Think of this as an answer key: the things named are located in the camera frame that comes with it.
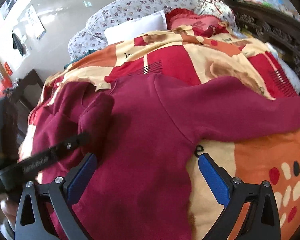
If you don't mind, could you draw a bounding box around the red paper wall decoration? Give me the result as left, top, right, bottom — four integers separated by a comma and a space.
4, 62, 13, 76

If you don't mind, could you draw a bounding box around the wall calendar poster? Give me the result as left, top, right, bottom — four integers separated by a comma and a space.
20, 5, 46, 40

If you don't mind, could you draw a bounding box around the dark wooden side table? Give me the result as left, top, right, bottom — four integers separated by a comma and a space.
4, 69, 44, 147

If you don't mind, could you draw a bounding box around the floral quilt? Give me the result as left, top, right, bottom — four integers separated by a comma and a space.
68, 0, 239, 61

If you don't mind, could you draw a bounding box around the red orange patterned blanket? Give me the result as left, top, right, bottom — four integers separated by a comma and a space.
19, 27, 300, 239

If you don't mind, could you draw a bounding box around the dark carved wooden headboard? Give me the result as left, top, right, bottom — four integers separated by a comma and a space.
223, 0, 300, 98

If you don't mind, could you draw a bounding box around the white pillow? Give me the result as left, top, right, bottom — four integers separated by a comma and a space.
104, 10, 167, 45

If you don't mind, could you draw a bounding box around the maroon fleece sweater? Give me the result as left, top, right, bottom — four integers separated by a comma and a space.
27, 73, 300, 239

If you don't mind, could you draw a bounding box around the person's left hand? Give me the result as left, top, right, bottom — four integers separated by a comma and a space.
0, 199, 18, 230

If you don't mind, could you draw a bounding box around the dark cloth hanging on wall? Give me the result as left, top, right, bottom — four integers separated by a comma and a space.
12, 32, 26, 56

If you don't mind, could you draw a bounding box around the red pink pillow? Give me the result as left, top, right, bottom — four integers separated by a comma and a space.
165, 8, 229, 37

